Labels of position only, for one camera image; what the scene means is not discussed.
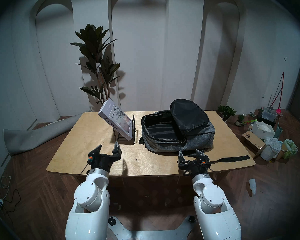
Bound tall potted leafy plant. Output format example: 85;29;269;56
70;24;121;112

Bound grey black backpack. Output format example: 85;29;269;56
139;99;250;165

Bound black wire book stand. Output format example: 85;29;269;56
112;114;136;145

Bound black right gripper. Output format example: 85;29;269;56
177;149;211;177

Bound white bagged waste bin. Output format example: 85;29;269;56
260;137;282;161

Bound brown cardboard box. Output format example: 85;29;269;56
242;131;266;152

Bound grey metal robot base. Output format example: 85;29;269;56
107;216;197;240

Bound brown bucket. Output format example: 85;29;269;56
276;142;288;160

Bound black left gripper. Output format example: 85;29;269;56
88;141;122;172

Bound small bushy potted plant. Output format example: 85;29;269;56
217;105;237;122

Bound clear plastic container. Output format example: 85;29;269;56
261;107;277;122

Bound black storage box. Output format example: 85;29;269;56
256;109;276;128

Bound white Discontent book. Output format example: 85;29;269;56
98;98;133;141

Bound tangled floor cables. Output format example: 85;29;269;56
0;164;22;212

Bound white open box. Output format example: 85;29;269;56
252;121;275;140

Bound rolled grey carpet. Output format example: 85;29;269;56
3;111;90;156

